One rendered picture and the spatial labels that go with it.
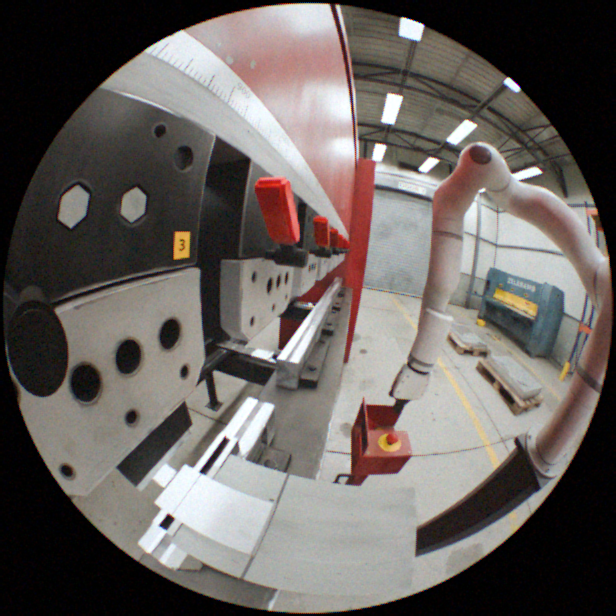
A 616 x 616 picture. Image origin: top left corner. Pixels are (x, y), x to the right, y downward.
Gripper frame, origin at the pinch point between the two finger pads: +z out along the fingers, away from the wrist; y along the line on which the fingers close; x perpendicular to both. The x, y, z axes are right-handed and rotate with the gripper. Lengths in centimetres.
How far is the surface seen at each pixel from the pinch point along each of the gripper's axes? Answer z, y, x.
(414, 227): -179, 223, 679
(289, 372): -5.8, -34.8, -0.8
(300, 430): -0.5, -28.3, -15.9
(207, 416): 93, -95, 46
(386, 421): 11.3, 1.6, 4.4
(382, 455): 6.9, -4.4, -14.8
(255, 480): -13, -33, -37
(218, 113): -48, -39, -39
